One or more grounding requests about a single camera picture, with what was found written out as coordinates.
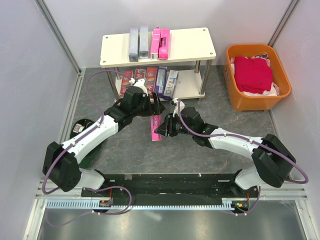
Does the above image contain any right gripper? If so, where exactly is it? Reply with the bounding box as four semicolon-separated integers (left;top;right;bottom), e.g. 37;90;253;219
154;112;195;137

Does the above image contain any pink box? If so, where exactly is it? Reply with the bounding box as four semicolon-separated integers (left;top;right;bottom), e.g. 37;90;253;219
150;115;162;142
158;28;171;60
150;26;161;60

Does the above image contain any purple toothpaste box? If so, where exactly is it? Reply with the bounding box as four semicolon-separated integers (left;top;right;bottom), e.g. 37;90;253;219
154;67;167;98

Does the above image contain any white RiO toothpaste box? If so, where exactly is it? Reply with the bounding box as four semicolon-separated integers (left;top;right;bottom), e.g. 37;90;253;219
163;70;179;101

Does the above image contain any red 3D toothpaste box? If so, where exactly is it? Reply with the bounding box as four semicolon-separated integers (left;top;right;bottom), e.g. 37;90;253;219
145;67;158;94

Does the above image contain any silver backed toothpaste box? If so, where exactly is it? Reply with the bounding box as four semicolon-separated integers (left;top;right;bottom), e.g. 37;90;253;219
134;68;146;80

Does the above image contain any silver red toothpaste box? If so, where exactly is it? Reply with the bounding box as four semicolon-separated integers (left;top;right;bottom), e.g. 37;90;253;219
120;70;133;97

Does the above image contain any clear Protefix box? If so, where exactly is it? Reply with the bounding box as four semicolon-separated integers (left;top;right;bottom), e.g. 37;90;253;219
128;27;139;63
139;25;149;59

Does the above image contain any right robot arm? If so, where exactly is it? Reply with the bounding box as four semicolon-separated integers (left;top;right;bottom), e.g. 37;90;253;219
155;107;296;197

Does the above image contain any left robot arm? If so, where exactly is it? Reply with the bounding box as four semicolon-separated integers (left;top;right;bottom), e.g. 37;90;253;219
42;86;165;197

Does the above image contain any white two-tier shelf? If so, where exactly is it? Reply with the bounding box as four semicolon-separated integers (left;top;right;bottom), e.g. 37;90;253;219
100;27;216;99

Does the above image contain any orange plastic basket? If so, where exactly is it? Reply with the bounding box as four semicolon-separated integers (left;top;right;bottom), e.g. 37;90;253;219
224;43;292;112

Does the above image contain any red folded cloth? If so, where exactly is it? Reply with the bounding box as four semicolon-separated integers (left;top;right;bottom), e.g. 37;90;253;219
234;56;273;94

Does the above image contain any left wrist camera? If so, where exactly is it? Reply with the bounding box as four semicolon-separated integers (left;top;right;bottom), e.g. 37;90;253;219
129;78;149;95

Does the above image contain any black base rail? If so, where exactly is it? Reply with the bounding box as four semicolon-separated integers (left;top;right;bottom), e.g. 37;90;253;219
79;170;261;201

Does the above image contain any slotted cable duct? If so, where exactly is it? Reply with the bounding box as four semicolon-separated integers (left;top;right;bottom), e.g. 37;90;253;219
46;199;240;211

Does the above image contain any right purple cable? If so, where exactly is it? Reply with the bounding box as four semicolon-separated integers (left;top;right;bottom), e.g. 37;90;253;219
174;98;310;217

